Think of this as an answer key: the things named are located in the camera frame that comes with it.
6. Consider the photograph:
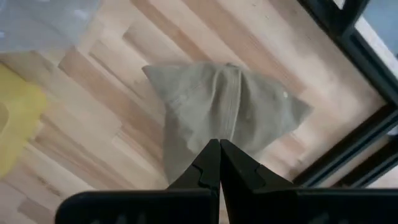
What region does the yellow plastic bin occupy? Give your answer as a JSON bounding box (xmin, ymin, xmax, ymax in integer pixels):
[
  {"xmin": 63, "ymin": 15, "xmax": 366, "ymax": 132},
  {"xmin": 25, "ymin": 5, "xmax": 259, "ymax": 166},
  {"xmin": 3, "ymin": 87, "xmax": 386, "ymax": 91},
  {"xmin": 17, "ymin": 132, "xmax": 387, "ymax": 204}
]
[{"xmin": 0, "ymin": 63, "xmax": 48, "ymax": 179}]

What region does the black aluminium table frame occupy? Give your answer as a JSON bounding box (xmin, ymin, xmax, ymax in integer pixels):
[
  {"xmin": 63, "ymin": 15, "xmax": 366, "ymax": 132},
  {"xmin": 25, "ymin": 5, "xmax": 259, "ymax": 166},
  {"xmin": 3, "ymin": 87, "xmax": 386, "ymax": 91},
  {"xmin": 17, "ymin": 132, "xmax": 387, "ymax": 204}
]
[{"xmin": 292, "ymin": 0, "xmax": 398, "ymax": 189}]

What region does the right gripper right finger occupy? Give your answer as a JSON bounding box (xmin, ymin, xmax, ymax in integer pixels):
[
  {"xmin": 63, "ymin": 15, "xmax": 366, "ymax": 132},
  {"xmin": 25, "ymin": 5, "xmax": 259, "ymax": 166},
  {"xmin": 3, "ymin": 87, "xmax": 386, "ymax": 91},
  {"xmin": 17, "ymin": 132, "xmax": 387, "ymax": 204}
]
[{"xmin": 220, "ymin": 138, "xmax": 297, "ymax": 224}]

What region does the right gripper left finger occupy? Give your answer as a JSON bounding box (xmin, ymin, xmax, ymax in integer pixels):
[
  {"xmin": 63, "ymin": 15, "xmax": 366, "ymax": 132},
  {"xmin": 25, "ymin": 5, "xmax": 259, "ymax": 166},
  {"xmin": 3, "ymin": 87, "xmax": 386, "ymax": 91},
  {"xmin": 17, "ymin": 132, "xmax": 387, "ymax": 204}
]
[{"xmin": 167, "ymin": 138, "xmax": 221, "ymax": 192}]

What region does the clear plastic bin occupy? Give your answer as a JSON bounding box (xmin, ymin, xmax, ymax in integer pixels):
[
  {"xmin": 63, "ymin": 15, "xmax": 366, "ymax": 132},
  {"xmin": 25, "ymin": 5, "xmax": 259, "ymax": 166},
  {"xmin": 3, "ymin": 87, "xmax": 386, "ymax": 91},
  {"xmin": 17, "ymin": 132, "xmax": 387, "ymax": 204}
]
[{"xmin": 0, "ymin": 0, "xmax": 103, "ymax": 54}]

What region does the beige cap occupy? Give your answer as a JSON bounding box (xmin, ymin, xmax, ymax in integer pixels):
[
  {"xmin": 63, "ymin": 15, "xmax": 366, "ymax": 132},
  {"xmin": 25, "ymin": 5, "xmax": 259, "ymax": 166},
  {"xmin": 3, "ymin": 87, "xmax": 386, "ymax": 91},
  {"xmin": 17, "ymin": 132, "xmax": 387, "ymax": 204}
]
[{"xmin": 141, "ymin": 62, "xmax": 313, "ymax": 185}]

